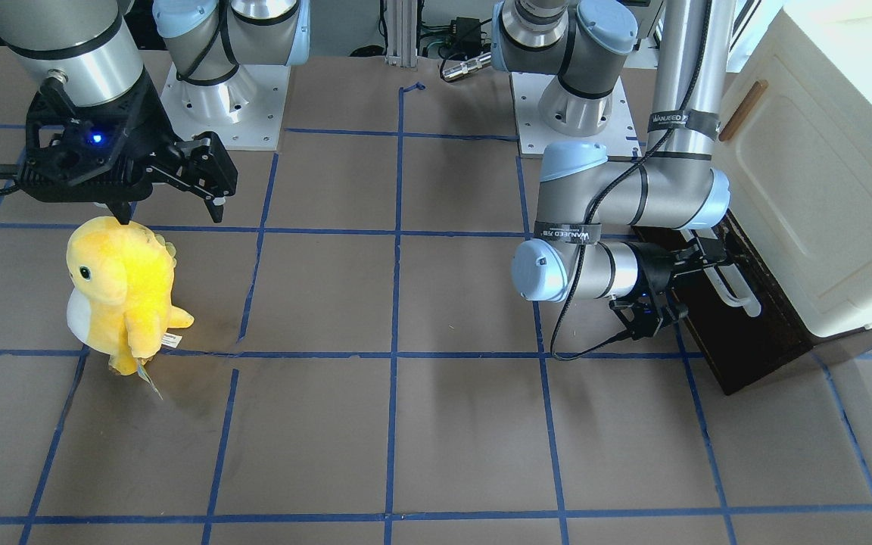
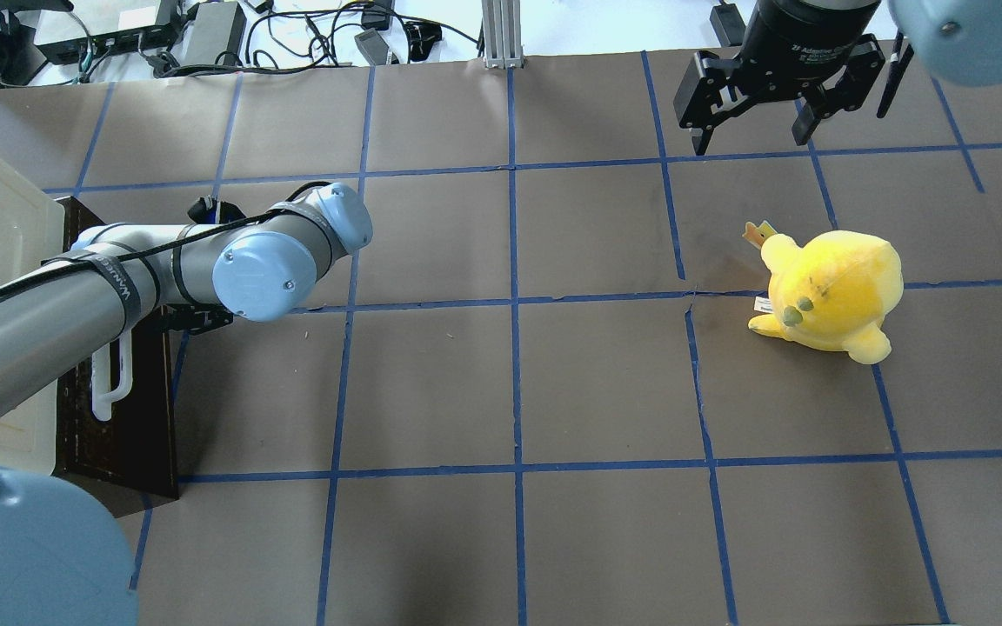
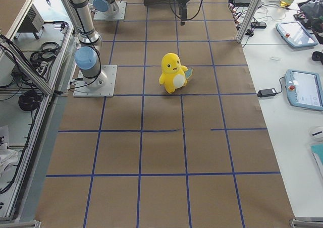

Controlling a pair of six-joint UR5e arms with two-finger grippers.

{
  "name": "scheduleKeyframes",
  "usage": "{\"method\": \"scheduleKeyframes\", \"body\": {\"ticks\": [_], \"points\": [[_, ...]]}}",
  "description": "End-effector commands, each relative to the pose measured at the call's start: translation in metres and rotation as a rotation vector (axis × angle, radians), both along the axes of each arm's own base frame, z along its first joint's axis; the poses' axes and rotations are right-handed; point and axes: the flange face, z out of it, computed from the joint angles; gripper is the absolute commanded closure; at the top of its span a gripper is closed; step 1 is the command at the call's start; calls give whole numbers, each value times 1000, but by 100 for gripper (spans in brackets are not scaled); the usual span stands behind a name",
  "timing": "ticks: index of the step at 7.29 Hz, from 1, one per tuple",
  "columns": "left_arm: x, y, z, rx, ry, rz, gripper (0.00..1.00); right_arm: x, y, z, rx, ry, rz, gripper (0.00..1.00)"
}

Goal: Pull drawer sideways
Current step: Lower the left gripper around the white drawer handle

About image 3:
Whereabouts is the yellow plush toy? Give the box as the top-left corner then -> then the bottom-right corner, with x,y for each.
158,53 -> 193,94

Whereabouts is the upper blue teach pendant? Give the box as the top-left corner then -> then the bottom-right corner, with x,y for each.
276,21 -> 318,48

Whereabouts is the blue teach pendant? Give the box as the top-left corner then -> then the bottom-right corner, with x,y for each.
285,69 -> 322,111
276,21 -> 318,48

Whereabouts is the small black power brick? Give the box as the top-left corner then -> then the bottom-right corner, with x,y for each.
257,88 -> 277,98

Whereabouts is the lower blue teach pendant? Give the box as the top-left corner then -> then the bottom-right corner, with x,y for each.
285,69 -> 322,111

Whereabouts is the aluminium frame post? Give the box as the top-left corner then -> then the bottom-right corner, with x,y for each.
236,0 -> 261,43

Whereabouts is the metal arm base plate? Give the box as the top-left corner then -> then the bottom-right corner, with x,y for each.
73,65 -> 118,97

